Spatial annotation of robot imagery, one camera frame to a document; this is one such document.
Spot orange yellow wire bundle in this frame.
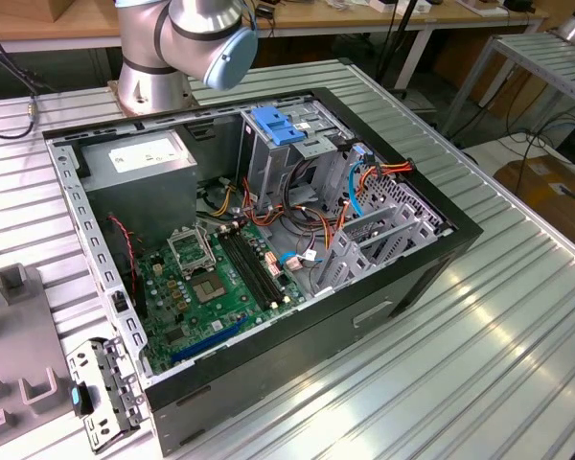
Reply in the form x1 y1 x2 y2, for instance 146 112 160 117
195 175 288 226

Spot short blue board wire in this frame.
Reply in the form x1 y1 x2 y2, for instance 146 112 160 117
277 249 325 269

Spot red black twisted wire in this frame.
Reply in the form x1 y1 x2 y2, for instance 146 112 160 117
106 214 141 294

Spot green motherboard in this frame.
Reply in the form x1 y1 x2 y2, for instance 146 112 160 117
132 218 309 378

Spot blue plastic drive latch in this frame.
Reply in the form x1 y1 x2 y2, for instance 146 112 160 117
251 105 308 148

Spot metal slat side table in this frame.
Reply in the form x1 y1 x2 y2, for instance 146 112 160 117
440 31 575 140

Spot brown cardboard box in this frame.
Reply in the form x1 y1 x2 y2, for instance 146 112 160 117
435 47 552 116

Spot metal disk bay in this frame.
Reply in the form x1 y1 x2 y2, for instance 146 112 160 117
310 198 456 296

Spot metal slot bracket retainer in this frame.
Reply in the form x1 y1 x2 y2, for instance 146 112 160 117
64 334 150 455

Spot grey parts rack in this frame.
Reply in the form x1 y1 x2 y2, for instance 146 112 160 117
0 264 74 460

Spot CPU socket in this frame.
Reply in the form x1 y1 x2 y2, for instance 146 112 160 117
190 272 229 306

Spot grey metal drive cage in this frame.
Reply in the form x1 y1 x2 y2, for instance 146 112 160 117
237 95 360 212

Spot grey power supply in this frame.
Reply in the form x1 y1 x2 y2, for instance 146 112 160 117
79 129 200 241

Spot black tripod stand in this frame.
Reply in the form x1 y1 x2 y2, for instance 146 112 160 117
377 0 419 92

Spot orange red yellow power wire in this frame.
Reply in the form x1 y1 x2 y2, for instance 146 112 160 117
333 160 414 241

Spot black PC case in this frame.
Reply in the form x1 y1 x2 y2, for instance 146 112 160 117
41 85 484 459

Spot wooden desk with white frame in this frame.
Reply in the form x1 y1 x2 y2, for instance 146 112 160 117
0 0 552 92

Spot metal socket cover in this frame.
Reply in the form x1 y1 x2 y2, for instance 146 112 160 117
166 224 218 279

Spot black wire bundle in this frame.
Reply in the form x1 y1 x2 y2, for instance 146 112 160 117
282 155 330 236

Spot cardboard box with white label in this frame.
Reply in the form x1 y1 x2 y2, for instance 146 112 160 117
495 155 575 241

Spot cable with metal plug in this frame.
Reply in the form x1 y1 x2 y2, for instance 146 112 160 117
0 40 39 140

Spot black RAM slot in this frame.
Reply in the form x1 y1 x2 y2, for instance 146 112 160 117
235 223 291 302
223 227 280 308
229 225 286 305
218 228 275 311

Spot black clip with teal tab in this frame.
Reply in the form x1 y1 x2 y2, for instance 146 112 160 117
69 380 97 418

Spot pale blue data wire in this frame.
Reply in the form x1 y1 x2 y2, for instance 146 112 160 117
347 143 375 219

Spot blue expansion slot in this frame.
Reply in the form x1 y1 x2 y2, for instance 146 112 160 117
171 318 248 365

